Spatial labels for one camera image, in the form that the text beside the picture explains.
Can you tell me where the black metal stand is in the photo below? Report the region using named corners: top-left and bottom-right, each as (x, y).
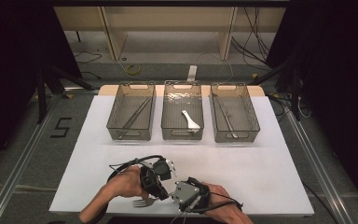
top-left (248, 55), bottom-right (303, 121)
top-left (35, 63), bottom-right (96, 125)

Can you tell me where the bundle of black cables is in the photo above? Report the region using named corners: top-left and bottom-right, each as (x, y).
top-left (231, 7), bottom-right (273, 71)

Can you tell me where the beige wooden shelf unit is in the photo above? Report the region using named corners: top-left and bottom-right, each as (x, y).
top-left (53, 6), bottom-right (287, 62)

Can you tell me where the clear grey plastic bin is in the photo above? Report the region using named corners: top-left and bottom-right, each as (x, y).
top-left (105, 81), bottom-right (157, 142)
top-left (209, 82), bottom-right (261, 144)
top-left (160, 79), bottom-right (205, 141)

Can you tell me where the yellow tape roll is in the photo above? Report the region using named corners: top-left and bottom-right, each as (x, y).
top-left (126, 63), bottom-right (142, 77)

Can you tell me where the white table sheet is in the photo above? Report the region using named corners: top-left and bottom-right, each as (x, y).
top-left (48, 94), bottom-right (315, 217)

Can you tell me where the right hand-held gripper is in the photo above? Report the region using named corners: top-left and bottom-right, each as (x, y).
top-left (171, 176), bottom-right (212, 214)

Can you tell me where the left hand-held gripper cable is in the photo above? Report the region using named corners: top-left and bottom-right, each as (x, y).
top-left (106, 154), bottom-right (166, 183)

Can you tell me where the white ceramic spoon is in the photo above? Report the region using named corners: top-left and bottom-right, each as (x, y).
top-left (181, 109), bottom-right (201, 133)

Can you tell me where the white floor cable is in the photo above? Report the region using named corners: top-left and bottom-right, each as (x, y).
top-left (195, 50), bottom-right (234, 83)

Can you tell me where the aluminium floor rail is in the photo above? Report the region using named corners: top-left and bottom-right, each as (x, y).
top-left (0, 92), bottom-right (62, 224)
top-left (283, 108), bottom-right (355, 224)

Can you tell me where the person's left hand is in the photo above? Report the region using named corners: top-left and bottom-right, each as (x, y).
top-left (106, 165), bottom-right (150, 201)

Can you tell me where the black floor cable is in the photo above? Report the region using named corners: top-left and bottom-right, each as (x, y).
top-left (73, 50), bottom-right (103, 64)

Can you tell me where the hand-held gripper cable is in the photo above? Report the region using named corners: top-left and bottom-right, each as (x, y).
top-left (171, 191), bottom-right (244, 224)
top-left (106, 154), bottom-right (166, 183)

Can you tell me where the white power strip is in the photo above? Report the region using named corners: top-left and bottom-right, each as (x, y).
top-left (186, 64), bottom-right (199, 82)

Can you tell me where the metal fork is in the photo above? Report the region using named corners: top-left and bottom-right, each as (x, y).
top-left (213, 95), bottom-right (240, 139)
top-left (132, 198), bottom-right (158, 208)

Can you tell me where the person's right hand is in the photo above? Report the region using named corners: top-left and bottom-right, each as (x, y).
top-left (203, 182), bottom-right (243, 217)

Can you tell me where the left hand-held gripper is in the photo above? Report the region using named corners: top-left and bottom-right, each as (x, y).
top-left (139, 158), bottom-right (178, 202)

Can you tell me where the metal chopstick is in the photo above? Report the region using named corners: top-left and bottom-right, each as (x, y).
top-left (117, 98), bottom-right (153, 138)
top-left (121, 96), bottom-right (152, 130)

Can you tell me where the right hand-held gripper cable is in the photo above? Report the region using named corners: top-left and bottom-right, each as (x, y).
top-left (171, 191), bottom-right (244, 224)

